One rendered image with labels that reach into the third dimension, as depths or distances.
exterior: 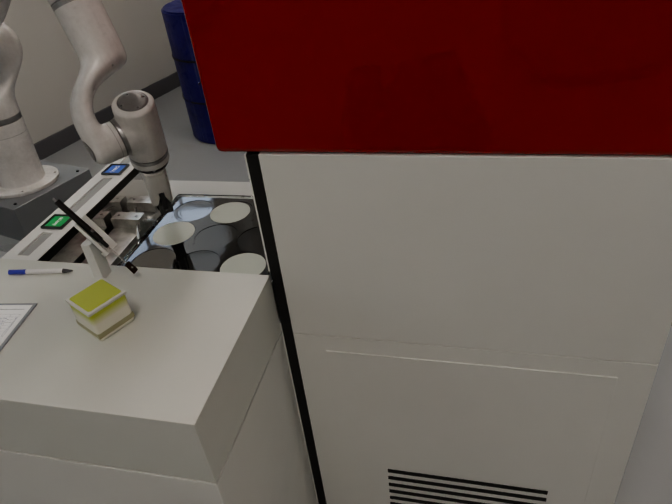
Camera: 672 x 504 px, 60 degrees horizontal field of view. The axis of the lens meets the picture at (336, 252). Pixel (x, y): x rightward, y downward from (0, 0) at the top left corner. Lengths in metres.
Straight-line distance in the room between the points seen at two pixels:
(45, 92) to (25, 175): 2.86
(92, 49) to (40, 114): 3.38
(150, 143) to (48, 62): 3.42
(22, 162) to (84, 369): 0.87
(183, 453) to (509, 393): 0.63
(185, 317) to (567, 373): 0.71
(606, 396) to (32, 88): 4.09
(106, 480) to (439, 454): 0.70
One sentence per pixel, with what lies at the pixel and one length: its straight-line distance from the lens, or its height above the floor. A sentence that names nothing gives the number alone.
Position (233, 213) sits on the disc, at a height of 0.90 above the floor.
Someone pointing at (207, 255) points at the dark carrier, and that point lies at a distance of 1.32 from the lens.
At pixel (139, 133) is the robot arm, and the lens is 1.24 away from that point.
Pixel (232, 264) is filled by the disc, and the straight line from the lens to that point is 1.27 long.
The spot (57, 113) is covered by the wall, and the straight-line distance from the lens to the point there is 4.70.
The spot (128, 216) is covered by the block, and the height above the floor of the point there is 0.91.
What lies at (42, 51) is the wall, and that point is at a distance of 4.63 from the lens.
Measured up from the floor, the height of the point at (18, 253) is 0.96.
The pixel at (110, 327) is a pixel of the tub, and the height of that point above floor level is 0.98.
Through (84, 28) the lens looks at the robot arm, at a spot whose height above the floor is 1.38.
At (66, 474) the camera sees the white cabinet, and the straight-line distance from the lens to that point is 1.18.
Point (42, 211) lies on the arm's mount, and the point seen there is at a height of 0.88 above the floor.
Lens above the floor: 1.62
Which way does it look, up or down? 35 degrees down
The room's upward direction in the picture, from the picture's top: 7 degrees counter-clockwise
